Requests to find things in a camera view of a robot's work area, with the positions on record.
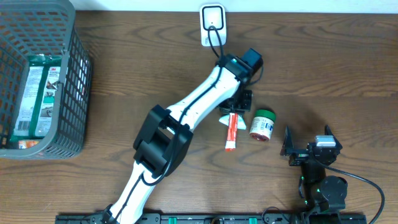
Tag red white sachet stick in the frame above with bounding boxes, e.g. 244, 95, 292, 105
225, 113, 239, 152

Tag green lid white jar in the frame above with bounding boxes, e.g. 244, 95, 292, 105
249, 110, 276, 141

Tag white barcode scanner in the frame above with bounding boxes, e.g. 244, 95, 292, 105
200, 4, 227, 47

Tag light green wipes packet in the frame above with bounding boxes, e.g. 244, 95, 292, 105
219, 114, 246, 130

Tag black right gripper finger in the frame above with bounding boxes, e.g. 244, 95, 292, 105
325, 125, 333, 136
280, 126, 294, 156

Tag grey plastic mesh basket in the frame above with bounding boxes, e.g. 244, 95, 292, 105
1, 0, 93, 160

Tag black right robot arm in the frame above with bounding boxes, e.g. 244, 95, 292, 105
280, 126, 348, 213

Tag green white 3M package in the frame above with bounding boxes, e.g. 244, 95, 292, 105
11, 55, 62, 144

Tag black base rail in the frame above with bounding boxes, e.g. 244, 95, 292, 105
55, 212, 368, 224

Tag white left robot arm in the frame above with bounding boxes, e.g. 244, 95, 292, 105
102, 49, 264, 223

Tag orange Kleenex tissue pack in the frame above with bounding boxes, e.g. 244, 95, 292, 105
18, 139, 40, 149

